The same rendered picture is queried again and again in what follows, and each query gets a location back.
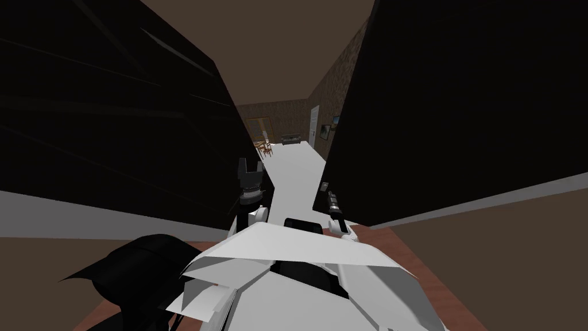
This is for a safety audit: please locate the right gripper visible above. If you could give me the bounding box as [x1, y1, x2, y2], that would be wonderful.
[321, 182, 339, 206]

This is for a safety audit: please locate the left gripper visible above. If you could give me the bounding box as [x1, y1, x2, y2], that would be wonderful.
[236, 158, 265, 195]

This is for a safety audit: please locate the wooden table with chairs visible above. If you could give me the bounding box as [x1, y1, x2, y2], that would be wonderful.
[255, 139, 274, 160]

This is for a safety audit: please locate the orange framed window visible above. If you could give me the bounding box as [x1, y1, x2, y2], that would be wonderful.
[245, 117, 273, 140]

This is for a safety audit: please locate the white door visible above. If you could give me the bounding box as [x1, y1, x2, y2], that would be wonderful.
[308, 105, 320, 149]

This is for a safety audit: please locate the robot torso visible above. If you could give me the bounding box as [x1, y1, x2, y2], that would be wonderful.
[165, 218, 449, 331]

